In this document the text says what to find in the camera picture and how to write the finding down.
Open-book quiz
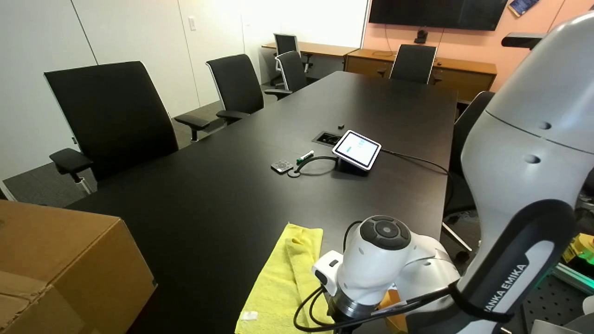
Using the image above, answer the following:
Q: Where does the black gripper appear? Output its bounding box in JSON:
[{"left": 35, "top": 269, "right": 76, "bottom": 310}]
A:
[{"left": 336, "top": 308, "right": 404, "bottom": 334}]

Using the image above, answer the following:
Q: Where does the yellow rag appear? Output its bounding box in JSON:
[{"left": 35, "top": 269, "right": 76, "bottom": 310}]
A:
[{"left": 232, "top": 221, "right": 339, "bottom": 334}]

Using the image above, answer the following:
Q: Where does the white framed tablet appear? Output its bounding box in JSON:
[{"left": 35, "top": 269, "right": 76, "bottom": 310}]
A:
[{"left": 330, "top": 128, "right": 384, "bottom": 175}]

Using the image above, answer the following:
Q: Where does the teal green bar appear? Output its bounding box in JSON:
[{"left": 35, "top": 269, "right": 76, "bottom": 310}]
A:
[{"left": 555, "top": 262, "right": 594, "bottom": 293}]

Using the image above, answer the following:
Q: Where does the yellow green box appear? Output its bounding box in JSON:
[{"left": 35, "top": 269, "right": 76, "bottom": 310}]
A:
[{"left": 562, "top": 232, "right": 594, "bottom": 265}]

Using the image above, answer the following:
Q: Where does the wooden credenza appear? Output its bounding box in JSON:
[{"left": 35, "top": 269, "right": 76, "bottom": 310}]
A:
[{"left": 343, "top": 47, "right": 499, "bottom": 100}]

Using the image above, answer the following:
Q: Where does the wooden desk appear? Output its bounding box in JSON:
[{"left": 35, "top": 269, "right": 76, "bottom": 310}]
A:
[{"left": 260, "top": 41, "right": 358, "bottom": 80}]

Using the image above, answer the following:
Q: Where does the brown cardboard box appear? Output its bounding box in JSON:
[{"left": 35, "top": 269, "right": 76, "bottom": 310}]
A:
[{"left": 0, "top": 201, "right": 157, "bottom": 334}]

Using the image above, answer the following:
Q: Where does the large black office chair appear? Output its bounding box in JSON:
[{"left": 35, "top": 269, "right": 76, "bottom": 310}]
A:
[{"left": 42, "top": 60, "right": 182, "bottom": 197}]

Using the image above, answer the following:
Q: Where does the blue tilted card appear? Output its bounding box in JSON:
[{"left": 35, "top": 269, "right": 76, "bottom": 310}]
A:
[{"left": 506, "top": 0, "right": 538, "bottom": 19}]

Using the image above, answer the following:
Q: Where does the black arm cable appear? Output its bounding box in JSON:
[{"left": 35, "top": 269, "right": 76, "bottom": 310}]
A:
[{"left": 291, "top": 219, "right": 367, "bottom": 332}]

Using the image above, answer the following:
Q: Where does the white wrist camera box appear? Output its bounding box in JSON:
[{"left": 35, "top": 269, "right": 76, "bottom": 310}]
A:
[{"left": 312, "top": 249, "right": 345, "bottom": 290}]

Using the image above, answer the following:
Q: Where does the straight black tablet cable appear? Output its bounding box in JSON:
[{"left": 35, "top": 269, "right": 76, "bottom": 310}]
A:
[{"left": 378, "top": 149, "right": 451, "bottom": 176}]

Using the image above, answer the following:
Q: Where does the looped black cable with adapter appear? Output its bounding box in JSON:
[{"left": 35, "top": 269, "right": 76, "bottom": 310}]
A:
[{"left": 286, "top": 147, "right": 339, "bottom": 182}]

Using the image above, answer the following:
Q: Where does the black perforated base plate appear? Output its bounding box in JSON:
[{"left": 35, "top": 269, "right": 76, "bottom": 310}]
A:
[{"left": 518, "top": 277, "right": 594, "bottom": 334}]

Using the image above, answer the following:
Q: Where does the black wall television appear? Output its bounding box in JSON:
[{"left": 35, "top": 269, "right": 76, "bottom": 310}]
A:
[{"left": 367, "top": 0, "right": 508, "bottom": 32}]

